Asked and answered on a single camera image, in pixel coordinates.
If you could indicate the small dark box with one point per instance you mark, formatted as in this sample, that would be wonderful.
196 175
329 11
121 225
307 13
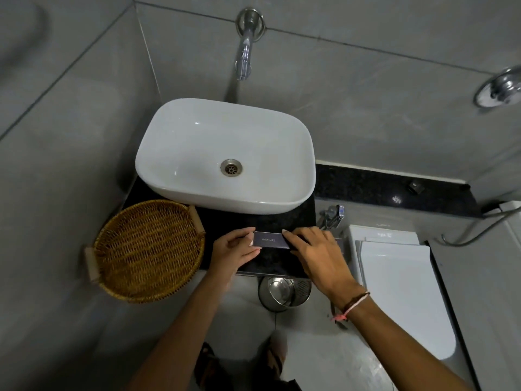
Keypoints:
270 241

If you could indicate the red thread wristband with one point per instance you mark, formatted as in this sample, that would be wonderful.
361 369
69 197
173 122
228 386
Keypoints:
353 305

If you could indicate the person's right sandalled foot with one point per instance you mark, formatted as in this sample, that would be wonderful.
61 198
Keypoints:
276 354

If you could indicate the person's left forearm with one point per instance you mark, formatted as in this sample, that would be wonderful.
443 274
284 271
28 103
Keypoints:
183 337

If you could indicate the person's right fingers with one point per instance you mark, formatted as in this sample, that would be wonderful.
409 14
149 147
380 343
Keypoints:
295 239

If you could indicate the metal basin drain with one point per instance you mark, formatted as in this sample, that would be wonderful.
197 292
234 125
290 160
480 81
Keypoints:
231 167

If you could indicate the person's sandalled foot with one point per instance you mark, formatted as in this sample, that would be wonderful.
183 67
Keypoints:
276 354
208 368

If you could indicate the person's left sandalled foot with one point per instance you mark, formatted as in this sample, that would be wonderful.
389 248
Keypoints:
208 368

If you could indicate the chrome wall spout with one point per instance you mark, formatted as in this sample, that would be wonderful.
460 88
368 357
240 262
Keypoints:
246 44

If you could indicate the white toilet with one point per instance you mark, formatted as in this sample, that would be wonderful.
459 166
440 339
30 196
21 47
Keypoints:
401 289

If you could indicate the white ceramic wash basin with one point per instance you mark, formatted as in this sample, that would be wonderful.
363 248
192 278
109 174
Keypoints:
228 152

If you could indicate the woven wicker basket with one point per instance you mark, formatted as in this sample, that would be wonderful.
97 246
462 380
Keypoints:
148 250

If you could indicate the person's right hand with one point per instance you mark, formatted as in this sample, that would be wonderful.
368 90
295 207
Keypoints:
321 258

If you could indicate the chrome hand spray faucet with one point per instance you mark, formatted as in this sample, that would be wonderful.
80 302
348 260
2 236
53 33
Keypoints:
333 217

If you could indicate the person's left thumb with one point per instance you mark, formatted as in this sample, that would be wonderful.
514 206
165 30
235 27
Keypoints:
250 252

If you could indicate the steel waste bin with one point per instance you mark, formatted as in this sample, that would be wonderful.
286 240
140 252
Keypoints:
284 292

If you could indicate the person's right forearm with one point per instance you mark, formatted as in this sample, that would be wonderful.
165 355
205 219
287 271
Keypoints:
411 346

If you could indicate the person's left hand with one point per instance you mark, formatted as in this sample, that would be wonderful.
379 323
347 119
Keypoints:
230 252

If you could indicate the small dark angle valve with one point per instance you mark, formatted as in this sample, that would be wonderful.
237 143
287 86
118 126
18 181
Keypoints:
414 187

